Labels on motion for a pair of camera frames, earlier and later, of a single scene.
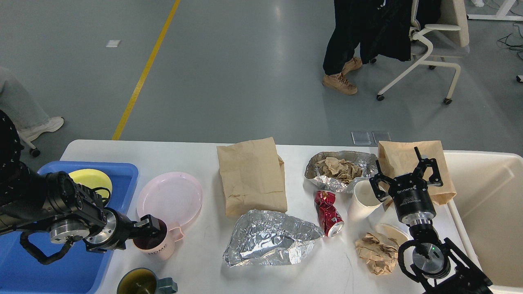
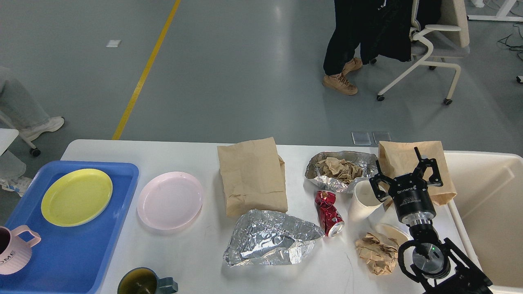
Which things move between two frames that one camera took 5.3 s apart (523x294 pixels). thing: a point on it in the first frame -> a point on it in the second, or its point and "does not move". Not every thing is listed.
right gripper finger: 382,195 does not move
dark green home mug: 142,281 does not move
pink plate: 174,197 does not move
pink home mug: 159,245 -> 15,252
